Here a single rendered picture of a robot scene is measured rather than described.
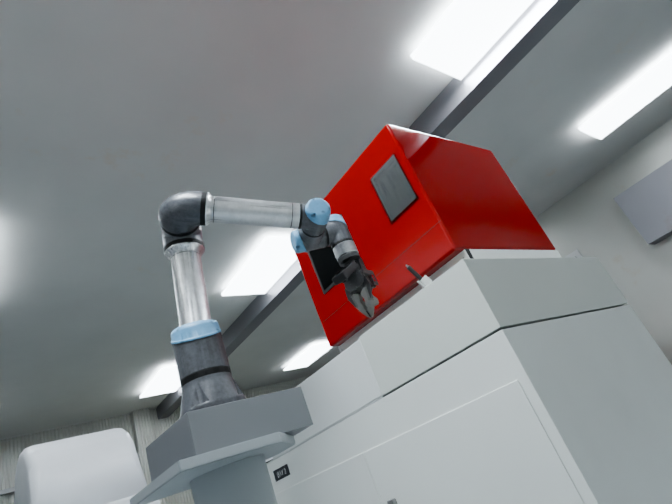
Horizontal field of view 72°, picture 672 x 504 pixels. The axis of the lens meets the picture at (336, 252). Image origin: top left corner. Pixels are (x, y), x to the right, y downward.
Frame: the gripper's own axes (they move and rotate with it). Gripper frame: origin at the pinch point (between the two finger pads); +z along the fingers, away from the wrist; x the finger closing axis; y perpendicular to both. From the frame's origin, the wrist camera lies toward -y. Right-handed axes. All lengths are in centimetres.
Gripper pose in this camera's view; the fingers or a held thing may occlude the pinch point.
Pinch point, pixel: (368, 313)
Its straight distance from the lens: 140.2
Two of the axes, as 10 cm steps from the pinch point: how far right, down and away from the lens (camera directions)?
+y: 5.9, 1.4, 7.9
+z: 3.5, 8.4, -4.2
